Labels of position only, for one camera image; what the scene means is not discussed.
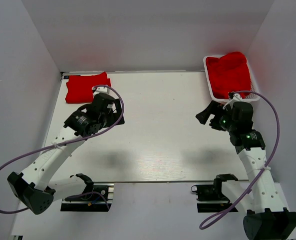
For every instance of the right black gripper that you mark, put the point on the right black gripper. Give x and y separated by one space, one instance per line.
213 108

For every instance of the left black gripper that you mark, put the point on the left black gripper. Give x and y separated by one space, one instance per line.
115 117

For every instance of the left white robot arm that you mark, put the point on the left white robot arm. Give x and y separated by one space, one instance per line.
34 187

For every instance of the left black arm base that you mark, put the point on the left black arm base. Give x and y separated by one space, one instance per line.
92 202

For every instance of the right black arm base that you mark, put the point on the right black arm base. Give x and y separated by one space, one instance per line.
210 198

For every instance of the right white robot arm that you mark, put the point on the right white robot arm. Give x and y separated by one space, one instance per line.
267 218

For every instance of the red t shirts in basket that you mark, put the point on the red t shirts in basket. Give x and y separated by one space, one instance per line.
229 73

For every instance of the folded red t shirt stack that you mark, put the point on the folded red t shirt stack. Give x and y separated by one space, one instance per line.
79 88

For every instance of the white plastic basket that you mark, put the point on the white plastic basket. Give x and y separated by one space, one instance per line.
254 87

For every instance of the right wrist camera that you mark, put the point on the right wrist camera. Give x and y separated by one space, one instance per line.
233 98

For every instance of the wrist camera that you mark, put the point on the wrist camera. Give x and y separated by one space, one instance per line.
100 89
233 98

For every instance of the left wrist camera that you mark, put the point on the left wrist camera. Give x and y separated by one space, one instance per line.
100 89

